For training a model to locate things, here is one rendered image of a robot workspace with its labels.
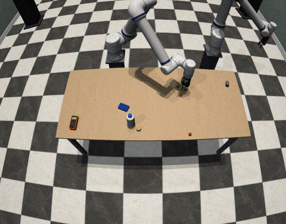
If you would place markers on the tan mat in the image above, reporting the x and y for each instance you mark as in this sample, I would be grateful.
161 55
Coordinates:
178 91

